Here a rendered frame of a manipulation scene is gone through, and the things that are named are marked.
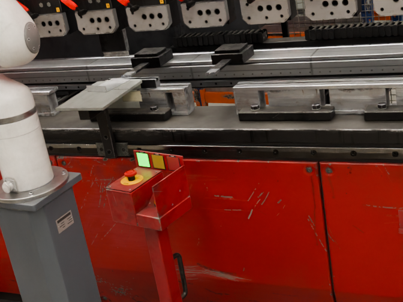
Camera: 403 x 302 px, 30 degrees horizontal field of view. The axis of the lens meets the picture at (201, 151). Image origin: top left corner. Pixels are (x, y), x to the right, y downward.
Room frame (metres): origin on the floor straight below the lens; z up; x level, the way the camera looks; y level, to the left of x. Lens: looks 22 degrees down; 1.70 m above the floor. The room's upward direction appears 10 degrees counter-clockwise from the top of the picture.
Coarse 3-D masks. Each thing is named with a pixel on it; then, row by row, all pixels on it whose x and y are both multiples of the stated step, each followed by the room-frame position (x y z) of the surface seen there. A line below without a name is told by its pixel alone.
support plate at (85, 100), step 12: (96, 84) 2.52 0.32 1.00; (132, 84) 2.44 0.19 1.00; (84, 96) 2.40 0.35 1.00; (96, 96) 2.37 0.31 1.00; (108, 96) 2.35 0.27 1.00; (120, 96) 2.34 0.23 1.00; (60, 108) 2.32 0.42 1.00; (72, 108) 2.30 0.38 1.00; (84, 108) 2.28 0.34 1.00; (96, 108) 2.25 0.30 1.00
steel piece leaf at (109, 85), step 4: (108, 80) 2.54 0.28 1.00; (100, 84) 2.50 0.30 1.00; (104, 84) 2.49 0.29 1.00; (108, 84) 2.48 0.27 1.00; (112, 84) 2.47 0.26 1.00; (116, 84) 2.47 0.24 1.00; (120, 84) 2.46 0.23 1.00; (88, 88) 2.45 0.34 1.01; (92, 88) 2.44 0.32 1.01; (96, 88) 2.43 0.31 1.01; (100, 88) 2.41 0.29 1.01; (104, 88) 2.40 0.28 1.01; (108, 88) 2.44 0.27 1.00; (112, 88) 2.43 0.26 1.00
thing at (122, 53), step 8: (120, 32) 2.51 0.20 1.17; (104, 40) 2.54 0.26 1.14; (112, 40) 2.52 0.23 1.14; (120, 40) 2.51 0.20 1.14; (104, 48) 2.54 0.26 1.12; (112, 48) 2.53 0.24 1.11; (120, 48) 2.51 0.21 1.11; (128, 48) 2.51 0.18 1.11; (104, 56) 2.56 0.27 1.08; (112, 56) 2.54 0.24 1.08; (120, 56) 2.53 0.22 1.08
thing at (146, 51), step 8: (144, 48) 2.78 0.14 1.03; (152, 48) 2.75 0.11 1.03; (160, 48) 2.73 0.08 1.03; (136, 56) 2.71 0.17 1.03; (144, 56) 2.69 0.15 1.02; (152, 56) 2.68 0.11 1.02; (160, 56) 2.67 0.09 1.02; (168, 56) 2.72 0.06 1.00; (136, 64) 2.70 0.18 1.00; (144, 64) 2.66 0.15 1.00; (152, 64) 2.67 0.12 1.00; (160, 64) 2.66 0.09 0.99; (128, 72) 2.59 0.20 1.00; (136, 72) 2.58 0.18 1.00
